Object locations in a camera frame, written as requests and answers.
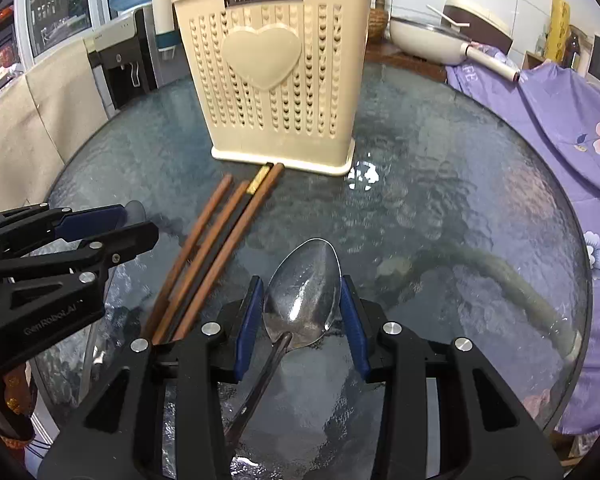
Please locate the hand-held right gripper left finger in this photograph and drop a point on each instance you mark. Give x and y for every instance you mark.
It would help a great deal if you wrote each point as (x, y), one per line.
(247, 325)

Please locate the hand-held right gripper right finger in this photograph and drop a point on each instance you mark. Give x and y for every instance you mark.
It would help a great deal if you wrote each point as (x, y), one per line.
(354, 320)

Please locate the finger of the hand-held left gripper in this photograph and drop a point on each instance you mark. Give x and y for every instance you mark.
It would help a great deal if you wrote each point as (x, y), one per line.
(100, 220)
(125, 245)

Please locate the metal spoon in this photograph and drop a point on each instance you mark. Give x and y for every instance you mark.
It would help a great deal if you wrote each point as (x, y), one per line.
(305, 285)

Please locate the brown wooden chopstick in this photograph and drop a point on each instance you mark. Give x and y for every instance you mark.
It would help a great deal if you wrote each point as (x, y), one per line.
(216, 230)
(244, 232)
(200, 230)

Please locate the cream plastic utensil holder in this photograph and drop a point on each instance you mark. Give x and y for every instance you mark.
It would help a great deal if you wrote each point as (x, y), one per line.
(260, 60)

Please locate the beige cloth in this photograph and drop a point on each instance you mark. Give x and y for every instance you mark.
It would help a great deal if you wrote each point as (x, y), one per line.
(40, 120)

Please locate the grey water dispenser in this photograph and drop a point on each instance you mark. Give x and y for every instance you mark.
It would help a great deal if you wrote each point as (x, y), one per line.
(120, 60)

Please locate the white cup dispenser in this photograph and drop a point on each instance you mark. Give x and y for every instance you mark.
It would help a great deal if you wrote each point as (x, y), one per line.
(164, 15)

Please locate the sliding glass window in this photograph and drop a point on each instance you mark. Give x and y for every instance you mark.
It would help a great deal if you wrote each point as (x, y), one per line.
(62, 5)

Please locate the wooden counter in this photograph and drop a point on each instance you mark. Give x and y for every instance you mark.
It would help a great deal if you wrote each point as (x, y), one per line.
(405, 60)

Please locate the purple floral cloth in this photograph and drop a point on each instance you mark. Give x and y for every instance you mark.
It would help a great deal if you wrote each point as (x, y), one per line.
(555, 135)

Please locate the white pan with lid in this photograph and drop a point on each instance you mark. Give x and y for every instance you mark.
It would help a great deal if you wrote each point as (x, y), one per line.
(420, 40)

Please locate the brown white rice cooker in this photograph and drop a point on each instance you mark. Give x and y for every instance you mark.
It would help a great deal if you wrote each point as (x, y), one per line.
(480, 20)

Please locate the yellow roll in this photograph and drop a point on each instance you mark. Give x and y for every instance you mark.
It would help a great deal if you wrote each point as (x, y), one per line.
(558, 30)

